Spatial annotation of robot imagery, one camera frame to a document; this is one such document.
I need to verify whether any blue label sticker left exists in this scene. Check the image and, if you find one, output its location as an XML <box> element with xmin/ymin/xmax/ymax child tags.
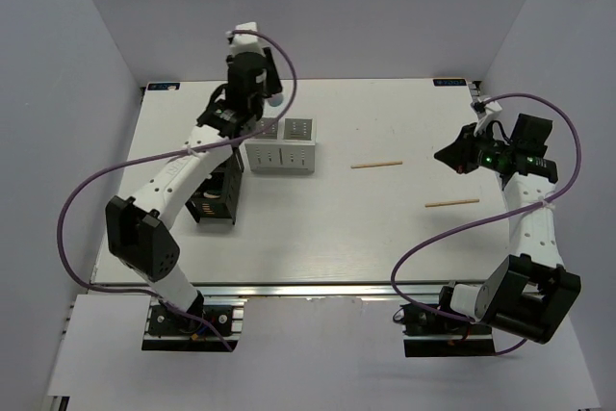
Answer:
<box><xmin>146</xmin><ymin>82</ymin><xmax>180</xmax><ymax>91</ymax></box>

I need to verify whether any white spray bottle teal base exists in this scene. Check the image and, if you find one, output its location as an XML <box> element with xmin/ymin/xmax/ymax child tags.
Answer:
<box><xmin>268</xmin><ymin>94</ymin><xmax>284</xmax><ymax>108</ymax></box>

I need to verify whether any blue label sticker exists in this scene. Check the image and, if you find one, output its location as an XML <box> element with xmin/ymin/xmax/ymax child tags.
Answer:
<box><xmin>146</xmin><ymin>82</ymin><xmax>180</xmax><ymax>91</ymax></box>
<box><xmin>432</xmin><ymin>78</ymin><xmax>467</xmax><ymax>87</ymax></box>

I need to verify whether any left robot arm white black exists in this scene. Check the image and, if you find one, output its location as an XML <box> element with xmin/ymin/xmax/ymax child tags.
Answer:
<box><xmin>105</xmin><ymin>45</ymin><xmax>282</xmax><ymax>333</ymax></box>

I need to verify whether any black mesh organizer box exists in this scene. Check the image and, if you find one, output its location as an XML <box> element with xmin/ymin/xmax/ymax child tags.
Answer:
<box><xmin>186</xmin><ymin>148</ymin><xmax>244</xmax><ymax>224</ymax></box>

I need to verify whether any blue label sticker right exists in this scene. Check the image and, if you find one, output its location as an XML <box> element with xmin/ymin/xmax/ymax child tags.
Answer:
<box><xmin>432</xmin><ymin>78</ymin><xmax>467</xmax><ymax>87</ymax></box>

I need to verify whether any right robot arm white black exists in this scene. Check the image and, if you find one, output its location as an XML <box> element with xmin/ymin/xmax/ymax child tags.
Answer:
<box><xmin>434</xmin><ymin>112</ymin><xmax>581</xmax><ymax>344</ymax></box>

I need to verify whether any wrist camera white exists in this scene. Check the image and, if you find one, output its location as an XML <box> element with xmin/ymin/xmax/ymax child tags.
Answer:
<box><xmin>471</xmin><ymin>97</ymin><xmax>502</xmax><ymax>137</ymax></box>
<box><xmin>226</xmin><ymin>21</ymin><xmax>264</xmax><ymax>57</ymax></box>

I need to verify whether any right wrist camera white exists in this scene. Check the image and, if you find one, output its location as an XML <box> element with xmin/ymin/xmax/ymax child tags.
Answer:
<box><xmin>471</xmin><ymin>97</ymin><xmax>502</xmax><ymax>137</ymax></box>

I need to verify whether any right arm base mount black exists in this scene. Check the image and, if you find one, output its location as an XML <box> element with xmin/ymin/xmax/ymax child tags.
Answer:
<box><xmin>392</xmin><ymin>304</ymin><xmax>496</xmax><ymax>358</ymax></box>

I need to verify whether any white slotted organizer box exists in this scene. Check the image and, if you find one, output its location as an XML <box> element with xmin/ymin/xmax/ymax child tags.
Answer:
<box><xmin>244</xmin><ymin>117</ymin><xmax>317</xmax><ymax>174</ymax></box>

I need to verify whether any gold makeup pencil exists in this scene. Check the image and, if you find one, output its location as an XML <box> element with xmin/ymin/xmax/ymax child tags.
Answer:
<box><xmin>424</xmin><ymin>198</ymin><xmax>480</xmax><ymax>208</ymax></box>
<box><xmin>350</xmin><ymin>161</ymin><xmax>403</xmax><ymax>169</ymax></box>

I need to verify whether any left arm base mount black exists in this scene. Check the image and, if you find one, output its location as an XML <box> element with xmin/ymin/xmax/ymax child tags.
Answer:
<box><xmin>141</xmin><ymin>297</ymin><xmax>245</xmax><ymax>352</ymax></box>

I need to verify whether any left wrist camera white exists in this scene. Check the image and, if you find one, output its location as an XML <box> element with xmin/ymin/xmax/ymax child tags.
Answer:
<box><xmin>226</xmin><ymin>21</ymin><xmax>264</xmax><ymax>57</ymax></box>

